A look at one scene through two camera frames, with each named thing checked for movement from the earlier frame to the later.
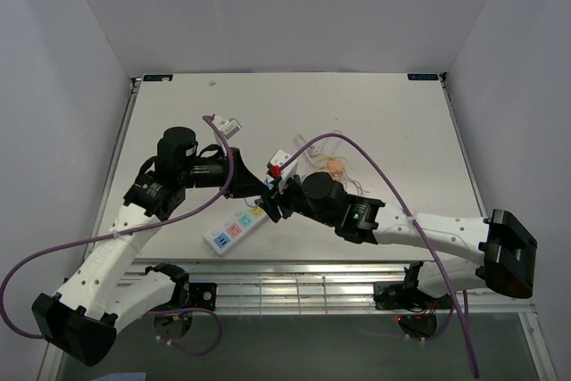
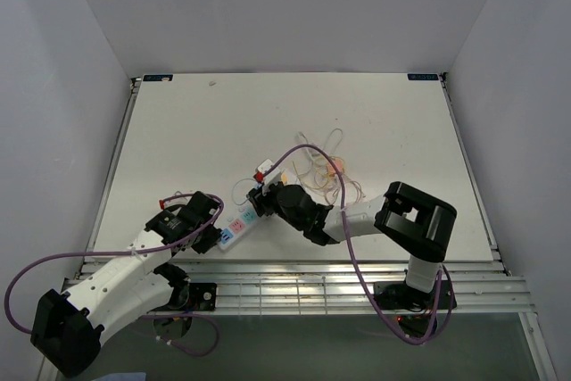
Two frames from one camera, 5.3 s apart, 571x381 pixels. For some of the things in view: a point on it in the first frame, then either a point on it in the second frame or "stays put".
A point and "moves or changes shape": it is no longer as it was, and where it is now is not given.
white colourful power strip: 220,239 moves or changes shape
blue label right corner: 422,76 stays put
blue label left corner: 157,78 stays put
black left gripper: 244,183 to 212,236
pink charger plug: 335,167 stays put
